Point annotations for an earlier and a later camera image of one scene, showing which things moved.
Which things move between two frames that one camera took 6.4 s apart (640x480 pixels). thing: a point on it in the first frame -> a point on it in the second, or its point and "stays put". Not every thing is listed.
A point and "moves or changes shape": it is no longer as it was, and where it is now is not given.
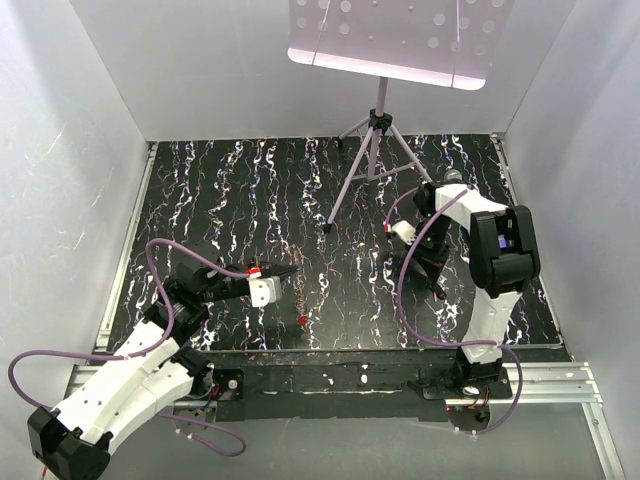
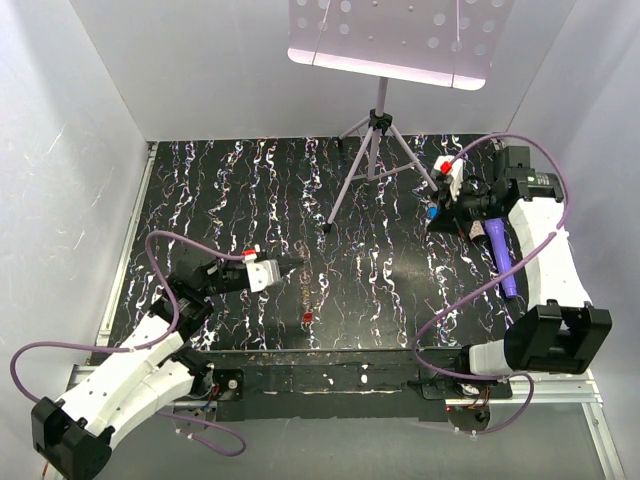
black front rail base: x=345 y=382 stays put
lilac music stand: x=441 y=42 stays put
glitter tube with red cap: x=301 y=301 moves or changes shape
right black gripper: x=433 y=261 -> x=451 y=220
